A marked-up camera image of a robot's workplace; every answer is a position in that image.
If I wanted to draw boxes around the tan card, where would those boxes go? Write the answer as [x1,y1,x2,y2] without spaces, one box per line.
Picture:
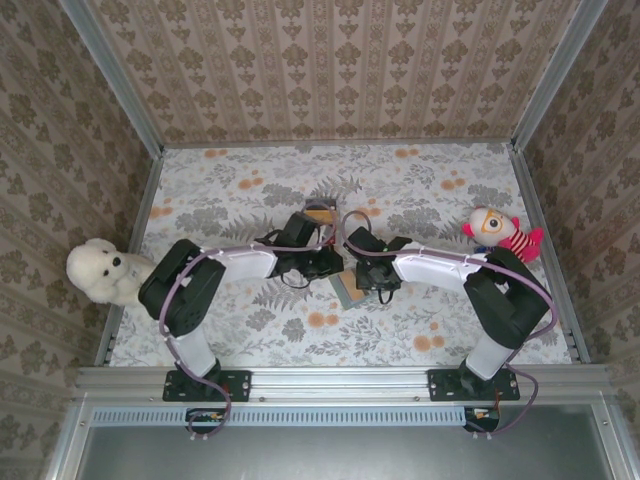
[343,279,370,307]

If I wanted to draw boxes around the floral table cover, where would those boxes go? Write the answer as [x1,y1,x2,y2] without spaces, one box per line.
[107,144,576,369]

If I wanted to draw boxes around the white and pink fish plush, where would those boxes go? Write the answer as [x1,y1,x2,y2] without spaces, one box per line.
[460,205,546,264]

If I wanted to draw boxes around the black connector box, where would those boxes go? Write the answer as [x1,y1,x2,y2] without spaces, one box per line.
[463,406,501,434]
[185,407,227,435]

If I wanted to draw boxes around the grey metal panel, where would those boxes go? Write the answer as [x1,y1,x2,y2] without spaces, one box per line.
[74,424,619,480]

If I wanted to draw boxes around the white teddy bear plush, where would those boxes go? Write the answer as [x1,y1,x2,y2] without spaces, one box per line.
[66,238,154,307]

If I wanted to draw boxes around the aluminium back rail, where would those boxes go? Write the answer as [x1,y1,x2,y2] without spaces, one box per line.
[162,141,514,150]

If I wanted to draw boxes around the aluminium front rail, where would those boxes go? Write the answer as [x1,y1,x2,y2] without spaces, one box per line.
[74,364,614,401]

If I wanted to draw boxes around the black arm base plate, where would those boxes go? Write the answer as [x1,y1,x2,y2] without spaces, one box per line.
[162,368,252,403]
[428,368,521,403]

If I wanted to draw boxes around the grey slotted cable duct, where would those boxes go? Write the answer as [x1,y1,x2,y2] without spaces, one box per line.
[92,405,464,427]

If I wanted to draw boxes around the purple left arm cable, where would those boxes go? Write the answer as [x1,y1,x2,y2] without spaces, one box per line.
[158,219,337,444]

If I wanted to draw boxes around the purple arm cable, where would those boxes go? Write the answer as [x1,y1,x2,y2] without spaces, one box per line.
[158,219,337,444]
[340,209,557,441]

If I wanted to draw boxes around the aluminium side rail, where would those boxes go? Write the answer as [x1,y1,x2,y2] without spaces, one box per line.
[509,144,591,364]
[94,149,165,366]

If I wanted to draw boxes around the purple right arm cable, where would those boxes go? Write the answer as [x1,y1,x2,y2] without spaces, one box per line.
[340,209,557,441]

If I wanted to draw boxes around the aluminium corner post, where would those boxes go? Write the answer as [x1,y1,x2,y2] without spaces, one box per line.
[59,0,166,154]
[512,0,609,151]

